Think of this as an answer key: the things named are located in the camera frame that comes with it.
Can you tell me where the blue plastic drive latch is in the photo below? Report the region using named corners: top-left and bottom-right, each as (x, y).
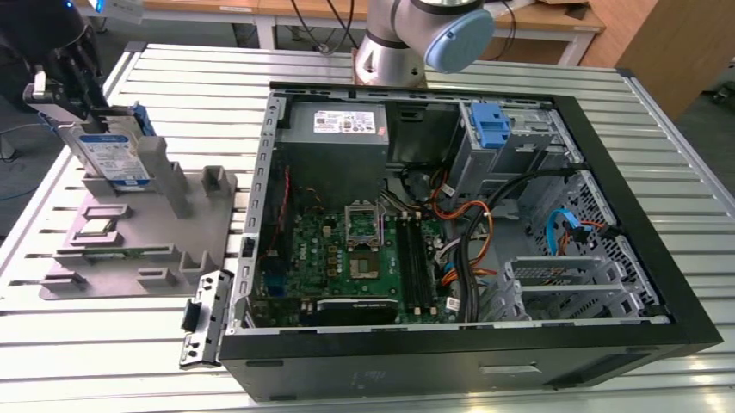
top-left (470, 102), bottom-right (511, 150)

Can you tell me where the hard disk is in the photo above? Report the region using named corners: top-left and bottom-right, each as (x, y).
top-left (48, 101), bottom-right (157, 191)

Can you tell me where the red orange wire bundle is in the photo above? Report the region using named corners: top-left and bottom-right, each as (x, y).
top-left (431, 198), bottom-right (500, 287)

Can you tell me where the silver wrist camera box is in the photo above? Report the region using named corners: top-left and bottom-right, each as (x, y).
top-left (105, 0), bottom-right (144, 25)

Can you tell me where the metal optical drive cage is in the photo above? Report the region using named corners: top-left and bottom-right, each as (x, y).
top-left (450, 98), bottom-right (582, 199)

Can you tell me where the wooden top desk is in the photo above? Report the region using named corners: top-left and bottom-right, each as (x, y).
top-left (140, 0), bottom-right (607, 65)

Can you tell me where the grey parts rack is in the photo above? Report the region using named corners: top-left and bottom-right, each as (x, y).
top-left (37, 137), bottom-right (240, 301)

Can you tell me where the metal card retention bracket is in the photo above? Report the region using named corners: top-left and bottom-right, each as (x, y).
top-left (178, 268), bottom-right (236, 371)

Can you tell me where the wooden cabinet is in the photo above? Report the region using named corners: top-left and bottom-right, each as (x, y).
top-left (616, 0), bottom-right (735, 124)

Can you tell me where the thick black cable bundle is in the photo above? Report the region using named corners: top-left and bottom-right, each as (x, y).
top-left (459, 170), bottom-right (575, 322)

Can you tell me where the green RAM stick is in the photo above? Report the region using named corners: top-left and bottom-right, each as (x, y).
top-left (83, 248), bottom-right (144, 260)

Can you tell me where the black open PC case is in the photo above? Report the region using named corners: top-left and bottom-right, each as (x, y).
top-left (219, 80), bottom-right (723, 404)

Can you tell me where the blue data wire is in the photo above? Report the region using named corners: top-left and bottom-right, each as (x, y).
top-left (548, 207), bottom-right (582, 259)

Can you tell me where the green motherboard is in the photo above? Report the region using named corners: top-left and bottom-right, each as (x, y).
top-left (252, 210), bottom-right (460, 326)

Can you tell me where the grey power supply unit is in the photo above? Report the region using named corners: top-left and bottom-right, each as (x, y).
top-left (275, 101), bottom-right (392, 212)

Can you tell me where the black graphics card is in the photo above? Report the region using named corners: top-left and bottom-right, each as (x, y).
top-left (298, 296), bottom-right (400, 326)

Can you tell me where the metal socket cover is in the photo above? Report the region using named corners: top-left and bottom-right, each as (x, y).
top-left (343, 205), bottom-right (384, 253)

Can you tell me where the orange power wire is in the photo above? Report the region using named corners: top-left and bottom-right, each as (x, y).
top-left (562, 219), bottom-right (627, 259)

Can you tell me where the black office chair base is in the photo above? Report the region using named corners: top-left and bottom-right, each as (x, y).
top-left (703, 64), bottom-right (735, 104)

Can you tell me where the black RAM slot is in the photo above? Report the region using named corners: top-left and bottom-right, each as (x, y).
top-left (414, 213), bottom-right (434, 314)
top-left (404, 213), bottom-right (426, 314)
top-left (398, 213), bottom-right (418, 314)

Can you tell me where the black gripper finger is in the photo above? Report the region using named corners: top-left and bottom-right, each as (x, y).
top-left (56, 28), bottom-right (136, 133)

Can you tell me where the metal disk bay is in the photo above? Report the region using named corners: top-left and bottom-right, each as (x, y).
top-left (496, 256), bottom-right (662, 322)

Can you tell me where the CPU socket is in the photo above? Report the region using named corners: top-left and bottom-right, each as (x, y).
top-left (350, 251), bottom-right (384, 279)

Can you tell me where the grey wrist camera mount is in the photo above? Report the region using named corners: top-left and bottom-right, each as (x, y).
top-left (21, 72), bottom-right (93, 124)

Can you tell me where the silver CPU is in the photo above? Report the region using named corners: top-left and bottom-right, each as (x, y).
top-left (79, 219), bottom-right (120, 237)

